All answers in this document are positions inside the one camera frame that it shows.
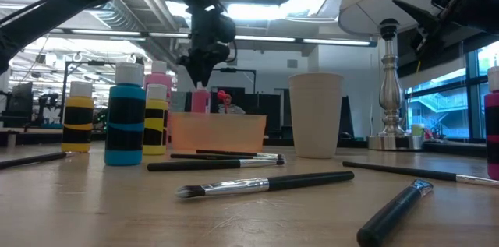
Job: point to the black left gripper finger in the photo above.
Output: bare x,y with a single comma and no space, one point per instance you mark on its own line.
198,71
207,69

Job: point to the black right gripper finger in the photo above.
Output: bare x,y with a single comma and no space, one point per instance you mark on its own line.
425,38
425,15

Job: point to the large pink paint bottle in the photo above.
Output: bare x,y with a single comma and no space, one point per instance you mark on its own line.
159,80

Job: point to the small lemon yellow paint bottle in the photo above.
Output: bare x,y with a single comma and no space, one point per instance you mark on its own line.
156,124

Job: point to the black paintbrush silver ferrule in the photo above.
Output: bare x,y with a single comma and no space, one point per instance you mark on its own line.
308,180
195,165

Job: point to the small golden yellow paint bottle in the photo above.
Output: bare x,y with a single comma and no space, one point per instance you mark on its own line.
78,103

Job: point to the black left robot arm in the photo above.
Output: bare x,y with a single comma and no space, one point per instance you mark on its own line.
58,9

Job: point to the small blue paint bottle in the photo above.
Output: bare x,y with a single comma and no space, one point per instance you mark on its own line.
124,95

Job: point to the small magenta paint bottle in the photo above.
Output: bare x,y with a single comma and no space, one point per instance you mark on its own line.
493,122

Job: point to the person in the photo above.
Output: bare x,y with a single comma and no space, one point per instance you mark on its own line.
230,104

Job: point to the long ceiling light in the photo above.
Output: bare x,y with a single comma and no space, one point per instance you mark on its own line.
265,39

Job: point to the thin black paintbrush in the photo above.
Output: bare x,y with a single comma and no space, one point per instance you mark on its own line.
35,159
226,152
210,156
409,173

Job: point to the green cup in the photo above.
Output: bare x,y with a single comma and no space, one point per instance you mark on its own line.
418,130

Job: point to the beige plastic cup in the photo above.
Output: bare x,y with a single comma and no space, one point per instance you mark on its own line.
316,114

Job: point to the black monitor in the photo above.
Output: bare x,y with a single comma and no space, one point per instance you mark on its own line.
22,103

